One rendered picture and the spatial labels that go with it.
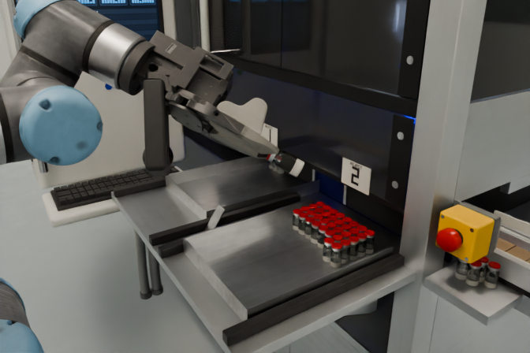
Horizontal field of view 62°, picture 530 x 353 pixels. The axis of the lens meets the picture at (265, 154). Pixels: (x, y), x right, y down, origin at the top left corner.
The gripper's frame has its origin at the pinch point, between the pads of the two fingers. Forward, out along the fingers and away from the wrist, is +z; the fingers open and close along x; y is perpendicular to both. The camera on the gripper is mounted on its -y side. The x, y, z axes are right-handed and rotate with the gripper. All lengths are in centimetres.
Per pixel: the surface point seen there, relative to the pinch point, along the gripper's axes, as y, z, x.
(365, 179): 15.1, 20.7, 34.1
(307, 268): -6.9, 17.7, 34.1
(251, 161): 18, -4, 79
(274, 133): 23, -1, 59
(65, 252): -48, -75, 214
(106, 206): -15, -34, 80
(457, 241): 7.2, 35.0, 16.4
